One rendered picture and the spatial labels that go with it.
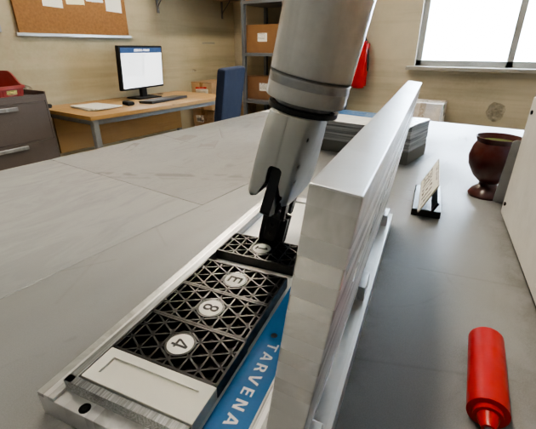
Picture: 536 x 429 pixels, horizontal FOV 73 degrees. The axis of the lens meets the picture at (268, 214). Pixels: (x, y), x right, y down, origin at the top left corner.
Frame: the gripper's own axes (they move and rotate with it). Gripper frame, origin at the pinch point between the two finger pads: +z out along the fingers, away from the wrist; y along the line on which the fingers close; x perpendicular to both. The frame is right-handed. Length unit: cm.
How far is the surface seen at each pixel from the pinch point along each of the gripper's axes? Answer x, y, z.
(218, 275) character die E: -2.0, 10.1, 2.1
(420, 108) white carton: 14, -311, 25
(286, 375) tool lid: 9.9, 27.5, -10.1
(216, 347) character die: 3.1, 19.3, 0.8
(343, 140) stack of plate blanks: -3, -56, 2
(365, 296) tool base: 12.9, 6.1, 0.0
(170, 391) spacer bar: 2.2, 24.1, 1.1
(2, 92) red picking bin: -215, -108, 49
